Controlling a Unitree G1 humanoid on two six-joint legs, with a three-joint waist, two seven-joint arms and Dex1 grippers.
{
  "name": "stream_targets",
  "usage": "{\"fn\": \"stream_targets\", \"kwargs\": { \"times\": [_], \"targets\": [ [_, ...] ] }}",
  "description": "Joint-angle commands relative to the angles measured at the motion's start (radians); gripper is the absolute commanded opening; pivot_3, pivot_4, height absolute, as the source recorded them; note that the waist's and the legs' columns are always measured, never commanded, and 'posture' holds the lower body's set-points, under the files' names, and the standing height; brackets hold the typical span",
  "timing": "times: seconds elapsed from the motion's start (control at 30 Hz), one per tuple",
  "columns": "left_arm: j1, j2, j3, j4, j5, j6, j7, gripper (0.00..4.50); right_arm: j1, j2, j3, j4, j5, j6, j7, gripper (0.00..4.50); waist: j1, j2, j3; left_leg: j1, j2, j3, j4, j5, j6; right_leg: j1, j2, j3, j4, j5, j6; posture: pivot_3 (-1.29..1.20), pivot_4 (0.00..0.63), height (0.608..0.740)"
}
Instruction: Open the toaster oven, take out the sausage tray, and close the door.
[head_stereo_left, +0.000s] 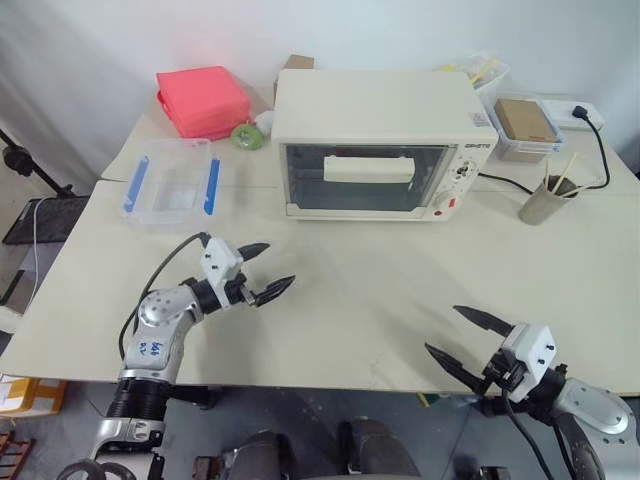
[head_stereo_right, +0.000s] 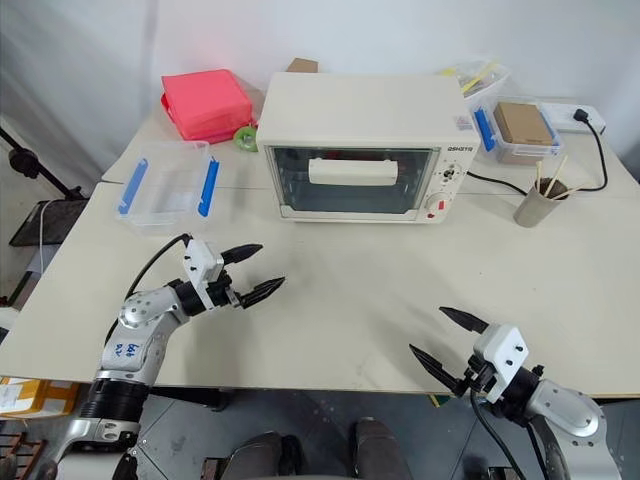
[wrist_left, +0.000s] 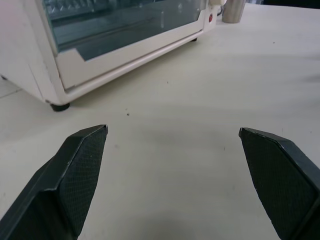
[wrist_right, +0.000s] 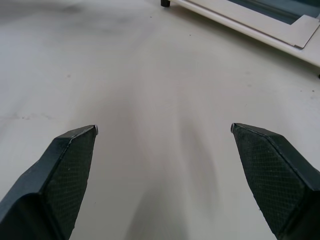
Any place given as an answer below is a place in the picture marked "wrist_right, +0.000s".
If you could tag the white appliance with glass door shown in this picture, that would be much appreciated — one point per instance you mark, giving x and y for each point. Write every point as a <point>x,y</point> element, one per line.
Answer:
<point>252,22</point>

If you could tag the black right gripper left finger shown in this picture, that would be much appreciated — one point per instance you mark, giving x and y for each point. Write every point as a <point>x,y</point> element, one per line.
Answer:
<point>50,190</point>

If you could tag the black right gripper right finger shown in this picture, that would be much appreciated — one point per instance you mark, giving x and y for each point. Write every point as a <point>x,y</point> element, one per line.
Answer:
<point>275,185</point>

